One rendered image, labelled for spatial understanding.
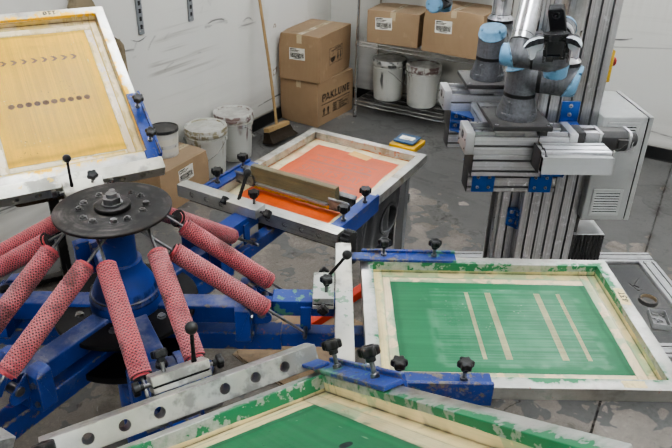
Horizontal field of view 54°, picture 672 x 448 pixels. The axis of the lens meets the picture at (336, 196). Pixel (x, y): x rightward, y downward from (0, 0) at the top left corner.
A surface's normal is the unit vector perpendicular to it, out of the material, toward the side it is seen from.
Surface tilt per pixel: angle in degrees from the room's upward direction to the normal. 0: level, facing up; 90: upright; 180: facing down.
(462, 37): 90
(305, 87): 88
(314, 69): 90
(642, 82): 90
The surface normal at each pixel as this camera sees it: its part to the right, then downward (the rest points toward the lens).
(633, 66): -0.50, 0.39
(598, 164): 0.02, 0.46
